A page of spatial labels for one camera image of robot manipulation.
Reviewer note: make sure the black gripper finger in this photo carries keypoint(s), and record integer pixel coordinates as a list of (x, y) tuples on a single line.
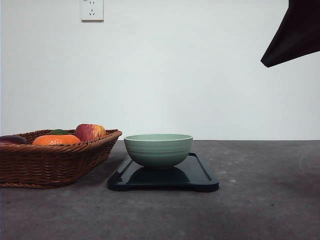
[(299, 34)]

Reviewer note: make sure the green ceramic bowl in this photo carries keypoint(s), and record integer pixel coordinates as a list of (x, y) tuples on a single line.
[(158, 150)]

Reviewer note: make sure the brown wicker basket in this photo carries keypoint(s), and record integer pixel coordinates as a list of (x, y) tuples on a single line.
[(39, 166)]

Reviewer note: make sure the dark blue rectangular tray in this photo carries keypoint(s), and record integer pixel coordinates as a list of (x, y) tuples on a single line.
[(192, 174)]

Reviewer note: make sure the red yellow apple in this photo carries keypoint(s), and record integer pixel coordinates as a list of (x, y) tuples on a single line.
[(87, 132)]

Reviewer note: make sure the green avocado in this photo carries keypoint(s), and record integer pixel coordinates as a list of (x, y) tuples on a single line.
[(59, 132)]

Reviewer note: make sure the orange tangerine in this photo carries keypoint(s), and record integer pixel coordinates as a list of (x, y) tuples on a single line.
[(56, 139)]

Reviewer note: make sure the dark purple fruit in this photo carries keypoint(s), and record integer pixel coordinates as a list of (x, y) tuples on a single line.
[(12, 139)]

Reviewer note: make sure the white wall socket left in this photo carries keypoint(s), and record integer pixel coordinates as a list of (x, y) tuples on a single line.
[(92, 10)]

